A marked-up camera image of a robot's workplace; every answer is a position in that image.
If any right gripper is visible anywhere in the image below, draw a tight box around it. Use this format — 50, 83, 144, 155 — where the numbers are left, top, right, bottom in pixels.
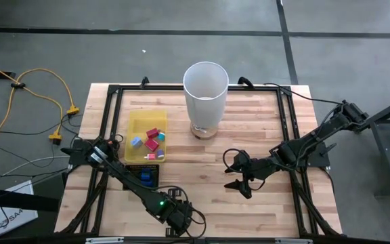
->
223, 154, 279, 200

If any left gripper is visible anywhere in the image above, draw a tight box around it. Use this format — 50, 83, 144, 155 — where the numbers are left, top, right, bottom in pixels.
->
165, 188, 195, 238

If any black plastic slotted basket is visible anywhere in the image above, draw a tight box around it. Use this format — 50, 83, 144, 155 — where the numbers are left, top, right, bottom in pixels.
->
123, 163, 160, 191

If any round wooden lamp base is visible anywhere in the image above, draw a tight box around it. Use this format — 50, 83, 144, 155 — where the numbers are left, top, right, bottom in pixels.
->
190, 122, 219, 140

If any yellow translucent plastic bin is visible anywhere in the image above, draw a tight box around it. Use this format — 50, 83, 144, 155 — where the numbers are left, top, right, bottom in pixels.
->
124, 109, 168, 164

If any white lamp shade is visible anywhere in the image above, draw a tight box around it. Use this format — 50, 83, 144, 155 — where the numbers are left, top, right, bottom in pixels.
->
182, 61, 230, 129

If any white printed box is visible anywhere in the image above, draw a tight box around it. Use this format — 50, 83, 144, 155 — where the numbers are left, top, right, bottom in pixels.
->
0, 180, 39, 237

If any black rig frame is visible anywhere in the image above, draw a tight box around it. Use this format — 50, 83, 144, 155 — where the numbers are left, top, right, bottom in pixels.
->
54, 77, 343, 244

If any silver aluminium bracket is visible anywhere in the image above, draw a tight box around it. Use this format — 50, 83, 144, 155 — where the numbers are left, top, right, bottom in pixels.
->
85, 237, 125, 244
274, 238, 313, 244

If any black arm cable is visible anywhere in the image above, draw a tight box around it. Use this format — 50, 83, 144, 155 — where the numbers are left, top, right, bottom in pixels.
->
263, 82, 345, 106

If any grey floor cable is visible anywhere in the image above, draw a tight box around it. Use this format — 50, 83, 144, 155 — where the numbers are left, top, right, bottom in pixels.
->
0, 155, 71, 187

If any black floor cable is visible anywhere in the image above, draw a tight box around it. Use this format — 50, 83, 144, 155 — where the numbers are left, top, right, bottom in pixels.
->
0, 113, 84, 170

